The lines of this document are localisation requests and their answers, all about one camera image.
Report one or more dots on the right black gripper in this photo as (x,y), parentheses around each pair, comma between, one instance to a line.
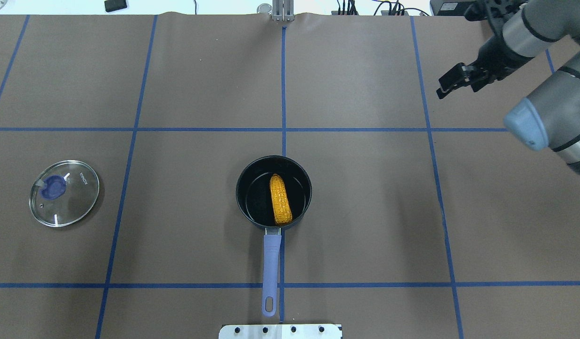
(498,54)

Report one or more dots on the yellow plastic corn cob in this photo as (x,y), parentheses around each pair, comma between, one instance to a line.
(282,213)

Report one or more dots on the glass pot lid blue knob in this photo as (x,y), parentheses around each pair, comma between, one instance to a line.
(64,193)

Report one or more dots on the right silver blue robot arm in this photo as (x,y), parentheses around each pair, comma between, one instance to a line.
(549,116)

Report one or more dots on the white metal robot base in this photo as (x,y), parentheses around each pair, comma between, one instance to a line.
(281,331)

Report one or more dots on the dark blue saucepan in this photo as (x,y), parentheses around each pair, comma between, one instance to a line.
(253,199)

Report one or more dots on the black box on desk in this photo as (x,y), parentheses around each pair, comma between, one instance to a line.
(114,5)

